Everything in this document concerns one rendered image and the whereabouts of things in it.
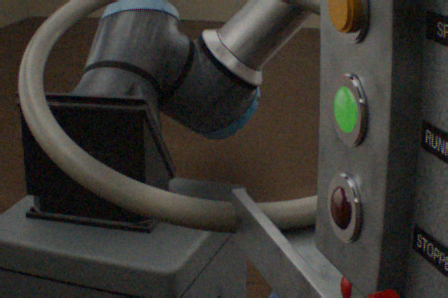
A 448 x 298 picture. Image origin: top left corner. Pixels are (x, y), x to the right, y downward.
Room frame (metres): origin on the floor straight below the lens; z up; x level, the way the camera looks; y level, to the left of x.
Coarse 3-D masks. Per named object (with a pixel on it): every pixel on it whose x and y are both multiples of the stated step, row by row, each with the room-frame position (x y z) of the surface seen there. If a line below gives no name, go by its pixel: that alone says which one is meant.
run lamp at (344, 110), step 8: (344, 88) 0.40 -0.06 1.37; (336, 96) 0.41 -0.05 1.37; (344, 96) 0.40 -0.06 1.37; (336, 104) 0.40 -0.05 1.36; (344, 104) 0.40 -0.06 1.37; (352, 104) 0.39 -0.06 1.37; (336, 112) 0.40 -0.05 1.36; (344, 112) 0.40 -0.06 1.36; (352, 112) 0.39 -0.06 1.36; (344, 120) 0.40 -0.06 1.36; (352, 120) 0.39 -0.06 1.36; (344, 128) 0.40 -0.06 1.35; (352, 128) 0.40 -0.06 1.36
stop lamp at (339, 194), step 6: (336, 192) 0.40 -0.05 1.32; (342, 192) 0.40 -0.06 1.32; (336, 198) 0.40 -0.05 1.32; (342, 198) 0.40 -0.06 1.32; (348, 198) 0.40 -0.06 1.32; (330, 204) 0.41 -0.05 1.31; (336, 204) 0.40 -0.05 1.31; (342, 204) 0.40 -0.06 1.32; (348, 204) 0.40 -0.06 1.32; (330, 210) 0.41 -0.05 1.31; (336, 210) 0.40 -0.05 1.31; (342, 210) 0.40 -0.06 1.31; (348, 210) 0.39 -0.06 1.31; (336, 216) 0.40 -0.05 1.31; (342, 216) 0.40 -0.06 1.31; (348, 216) 0.39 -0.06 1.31; (336, 222) 0.40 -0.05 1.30; (342, 222) 0.40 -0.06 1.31; (348, 222) 0.39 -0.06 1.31; (342, 228) 0.40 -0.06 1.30
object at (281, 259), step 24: (240, 192) 0.78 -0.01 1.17; (240, 216) 0.76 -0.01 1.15; (264, 216) 0.73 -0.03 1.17; (240, 240) 0.76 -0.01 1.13; (264, 240) 0.70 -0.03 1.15; (288, 240) 0.68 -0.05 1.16; (312, 240) 0.77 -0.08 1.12; (264, 264) 0.70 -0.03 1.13; (288, 264) 0.65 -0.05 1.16; (312, 264) 0.72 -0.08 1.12; (288, 288) 0.65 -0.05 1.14; (312, 288) 0.60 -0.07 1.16; (336, 288) 0.67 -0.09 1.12
